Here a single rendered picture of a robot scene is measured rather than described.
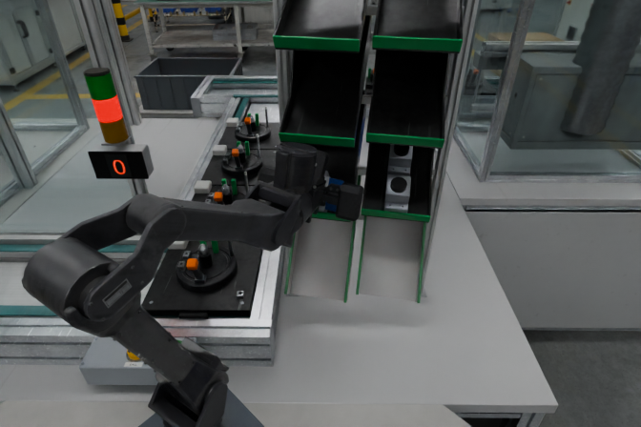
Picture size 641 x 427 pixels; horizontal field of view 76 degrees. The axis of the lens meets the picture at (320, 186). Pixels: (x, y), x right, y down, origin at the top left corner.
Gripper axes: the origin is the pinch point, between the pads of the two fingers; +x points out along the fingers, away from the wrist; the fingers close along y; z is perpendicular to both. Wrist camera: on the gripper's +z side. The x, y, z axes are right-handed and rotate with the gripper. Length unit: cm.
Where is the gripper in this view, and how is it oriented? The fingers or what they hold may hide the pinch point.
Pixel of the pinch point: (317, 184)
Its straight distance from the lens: 76.3
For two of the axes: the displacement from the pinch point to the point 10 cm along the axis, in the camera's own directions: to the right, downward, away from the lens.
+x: 2.7, -2.8, 9.2
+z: 1.3, -9.4, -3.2
